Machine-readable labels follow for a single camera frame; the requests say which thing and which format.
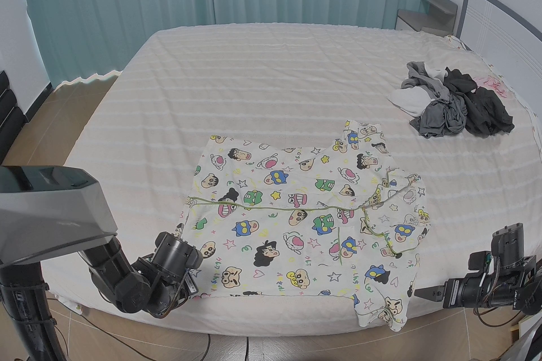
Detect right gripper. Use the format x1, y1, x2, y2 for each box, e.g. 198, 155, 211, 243
413, 275, 484, 310

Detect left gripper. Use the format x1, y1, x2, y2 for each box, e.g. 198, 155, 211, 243
145, 265, 203, 318

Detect white printed pyjama top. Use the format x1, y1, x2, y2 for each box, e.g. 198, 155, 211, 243
176, 120, 432, 332

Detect pile of clothes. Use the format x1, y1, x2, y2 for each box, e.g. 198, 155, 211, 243
387, 61, 515, 139

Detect bed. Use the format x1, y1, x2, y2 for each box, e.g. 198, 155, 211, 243
38, 0, 542, 343

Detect pale pink printed garment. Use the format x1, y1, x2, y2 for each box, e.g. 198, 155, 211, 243
472, 75, 509, 98

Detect black padded chair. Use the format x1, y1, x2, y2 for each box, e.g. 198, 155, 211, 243
0, 71, 26, 165

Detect grey bedside table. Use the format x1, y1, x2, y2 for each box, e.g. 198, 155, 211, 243
396, 0, 459, 34

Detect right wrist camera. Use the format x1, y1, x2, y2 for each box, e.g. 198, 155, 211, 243
468, 251, 493, 277

